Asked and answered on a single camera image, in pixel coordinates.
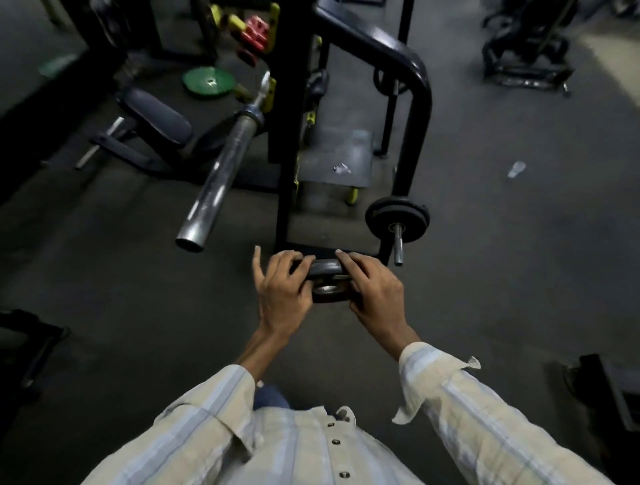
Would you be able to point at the black steel rack frame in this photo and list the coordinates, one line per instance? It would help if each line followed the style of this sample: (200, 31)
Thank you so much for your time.
(417, 110)

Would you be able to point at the silver storage peg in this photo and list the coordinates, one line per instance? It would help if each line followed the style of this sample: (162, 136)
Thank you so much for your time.
(397, 245)

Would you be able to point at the person's left hand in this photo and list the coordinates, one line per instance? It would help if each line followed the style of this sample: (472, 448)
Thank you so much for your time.
(280, 305)

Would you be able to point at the red weight plates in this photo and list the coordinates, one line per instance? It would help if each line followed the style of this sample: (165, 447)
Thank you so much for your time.
(255, 35)

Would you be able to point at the black machine frame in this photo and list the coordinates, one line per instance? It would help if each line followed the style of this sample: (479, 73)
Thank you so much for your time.
(27, 344)

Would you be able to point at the person's left middle finger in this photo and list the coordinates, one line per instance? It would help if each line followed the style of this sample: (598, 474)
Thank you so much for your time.
(303, 272)

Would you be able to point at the black weight plate on peg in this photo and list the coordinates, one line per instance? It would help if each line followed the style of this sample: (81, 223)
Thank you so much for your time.
(397, 212)

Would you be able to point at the person's left forearm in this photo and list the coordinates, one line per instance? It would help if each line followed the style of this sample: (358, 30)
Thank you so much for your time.
(210, 419)

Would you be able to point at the person's right forearm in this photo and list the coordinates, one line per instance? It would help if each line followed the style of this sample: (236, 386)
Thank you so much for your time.
(475, 419)

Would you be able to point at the silver barbell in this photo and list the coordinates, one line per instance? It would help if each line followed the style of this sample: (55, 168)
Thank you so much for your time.
(220, 172)

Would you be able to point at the striped beige shirt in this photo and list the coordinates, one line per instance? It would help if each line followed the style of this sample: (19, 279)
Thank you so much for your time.
(320, 449)

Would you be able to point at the black equipment base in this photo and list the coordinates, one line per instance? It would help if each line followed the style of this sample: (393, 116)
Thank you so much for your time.
(607, 399)

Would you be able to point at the person's right hand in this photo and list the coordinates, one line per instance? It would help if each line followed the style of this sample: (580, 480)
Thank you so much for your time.
(382, 305)

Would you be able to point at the blue jeans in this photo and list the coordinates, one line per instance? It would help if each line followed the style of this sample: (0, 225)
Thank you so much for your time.
(269, 397)

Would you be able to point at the white paper scrap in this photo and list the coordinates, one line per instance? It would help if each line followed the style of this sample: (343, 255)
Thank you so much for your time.
(516, 169)

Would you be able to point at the black gym machine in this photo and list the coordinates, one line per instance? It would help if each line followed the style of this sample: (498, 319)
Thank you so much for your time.
(527, 45)

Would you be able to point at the green weight plate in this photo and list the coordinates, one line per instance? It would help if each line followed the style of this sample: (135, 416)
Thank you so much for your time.
(208, 81)

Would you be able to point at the small black weight plate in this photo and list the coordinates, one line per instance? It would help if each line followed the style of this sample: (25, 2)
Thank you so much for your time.
(327, 280)

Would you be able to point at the person's left thumb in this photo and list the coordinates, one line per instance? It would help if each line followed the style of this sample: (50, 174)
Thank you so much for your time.
(258, 265)

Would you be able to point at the black padded bench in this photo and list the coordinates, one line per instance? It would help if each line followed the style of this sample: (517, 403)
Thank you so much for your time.
(155, 117)

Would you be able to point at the yellow barbell hook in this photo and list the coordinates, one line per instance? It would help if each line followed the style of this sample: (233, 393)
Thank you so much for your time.
(269, 95)

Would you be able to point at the grey foot platform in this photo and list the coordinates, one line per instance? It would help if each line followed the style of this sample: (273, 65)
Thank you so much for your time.
(337, 155)

